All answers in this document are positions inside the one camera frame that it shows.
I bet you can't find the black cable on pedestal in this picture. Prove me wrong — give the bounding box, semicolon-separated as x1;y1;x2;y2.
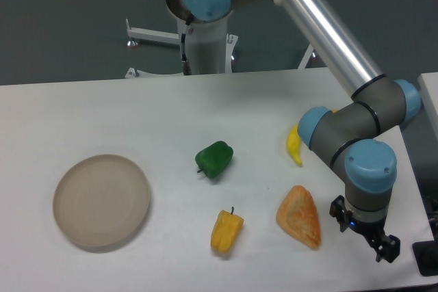
180;13;196;76

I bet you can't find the yellow banana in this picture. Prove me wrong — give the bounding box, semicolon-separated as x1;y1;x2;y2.
286;109;339;168

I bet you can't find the orange triangular bread slice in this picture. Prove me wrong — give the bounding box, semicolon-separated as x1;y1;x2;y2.
276;185;321;250

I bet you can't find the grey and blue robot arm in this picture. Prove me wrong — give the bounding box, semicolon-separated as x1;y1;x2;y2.
166;0;422;262

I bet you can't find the beige round plate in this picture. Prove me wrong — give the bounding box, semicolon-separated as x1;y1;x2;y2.
53;155;151;252

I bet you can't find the green bell pepper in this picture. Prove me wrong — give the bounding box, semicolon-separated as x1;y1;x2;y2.
195;141;234;179

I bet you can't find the black device at table edge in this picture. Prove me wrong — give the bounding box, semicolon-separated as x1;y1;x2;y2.
412;241;437;277

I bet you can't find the yellow bell pepper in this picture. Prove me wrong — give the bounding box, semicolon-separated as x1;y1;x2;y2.
210;207;244;254

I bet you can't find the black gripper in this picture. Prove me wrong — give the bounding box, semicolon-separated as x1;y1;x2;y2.
329;195;400;263

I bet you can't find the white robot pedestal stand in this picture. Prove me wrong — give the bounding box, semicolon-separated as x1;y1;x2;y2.
126;0;325;78

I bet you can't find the white side table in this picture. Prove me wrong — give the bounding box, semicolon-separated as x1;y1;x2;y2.
396;72;437;135

